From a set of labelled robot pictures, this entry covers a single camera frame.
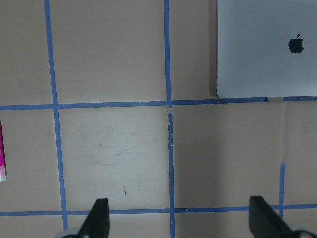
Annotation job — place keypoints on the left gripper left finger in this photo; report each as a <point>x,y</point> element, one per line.
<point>97,223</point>

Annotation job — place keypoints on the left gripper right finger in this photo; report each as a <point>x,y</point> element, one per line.
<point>264,222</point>

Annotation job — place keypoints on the pink marker pen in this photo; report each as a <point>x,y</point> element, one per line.
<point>3,174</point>

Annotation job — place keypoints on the silver laptop notebook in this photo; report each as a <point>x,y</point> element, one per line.
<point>266,48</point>

